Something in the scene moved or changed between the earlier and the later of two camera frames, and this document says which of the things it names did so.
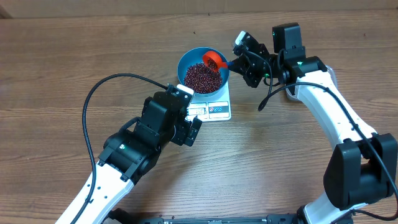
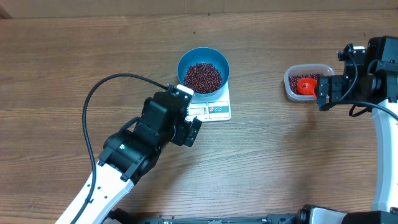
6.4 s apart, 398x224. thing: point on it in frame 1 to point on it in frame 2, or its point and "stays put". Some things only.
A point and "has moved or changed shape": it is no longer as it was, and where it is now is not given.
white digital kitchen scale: (216, 108) stays put
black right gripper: (245, 65) to (325, 90)
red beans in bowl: (201, 79) stays put
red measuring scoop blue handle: (218, 60) has moved or changed shape
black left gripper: (185, 127) stays put
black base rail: (120, 216) stays put
